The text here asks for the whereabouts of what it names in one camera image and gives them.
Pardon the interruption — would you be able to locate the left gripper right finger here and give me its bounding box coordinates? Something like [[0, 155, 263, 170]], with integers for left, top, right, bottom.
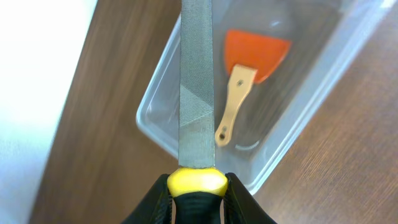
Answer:
[[223, 172, 276, 224]]

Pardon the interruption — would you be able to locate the yellow black handled file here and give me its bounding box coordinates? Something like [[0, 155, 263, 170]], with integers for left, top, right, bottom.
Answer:
[[167, 0, 228, 223]]

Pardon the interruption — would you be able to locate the clear plastic container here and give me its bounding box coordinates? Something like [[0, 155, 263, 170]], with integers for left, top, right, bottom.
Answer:
[[136, 1, 393, 194]]

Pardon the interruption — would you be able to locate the orange scraper wooden handle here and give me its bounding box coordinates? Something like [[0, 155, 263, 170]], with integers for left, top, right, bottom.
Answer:
[[215, 29, 292, 147]]

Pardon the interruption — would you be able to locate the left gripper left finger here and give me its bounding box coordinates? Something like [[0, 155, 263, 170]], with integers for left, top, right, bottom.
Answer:
[[121, 174, 172, 224]]

